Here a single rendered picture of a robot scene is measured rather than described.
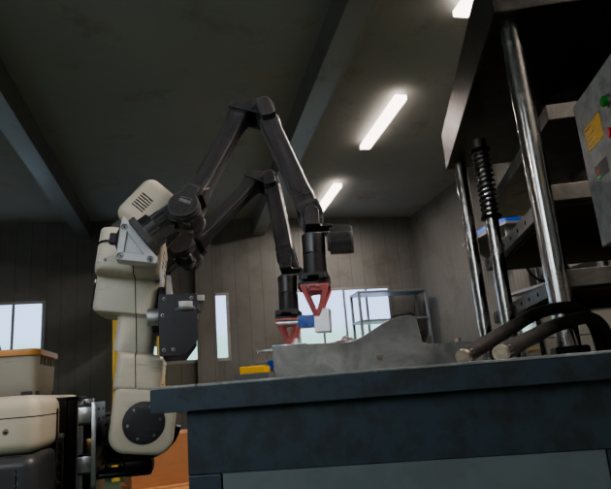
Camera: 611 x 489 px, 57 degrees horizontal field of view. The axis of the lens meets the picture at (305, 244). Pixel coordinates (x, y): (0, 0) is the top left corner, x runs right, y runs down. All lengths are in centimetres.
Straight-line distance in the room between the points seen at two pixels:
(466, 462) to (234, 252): 858
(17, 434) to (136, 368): 31
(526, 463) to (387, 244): 914
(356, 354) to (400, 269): 847
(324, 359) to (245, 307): 773
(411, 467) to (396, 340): 64
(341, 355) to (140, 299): 56
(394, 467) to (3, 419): 89
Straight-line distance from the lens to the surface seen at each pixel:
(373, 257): 978
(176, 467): 449
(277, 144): 155
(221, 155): 155
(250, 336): 911
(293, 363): 146
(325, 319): 133
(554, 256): 166
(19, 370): 159
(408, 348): 145
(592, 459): 89
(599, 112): 159
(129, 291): 159
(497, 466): 86
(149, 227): 145
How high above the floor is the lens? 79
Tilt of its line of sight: 14 degrees up
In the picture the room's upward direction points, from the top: 5 degrees counter-clockwise
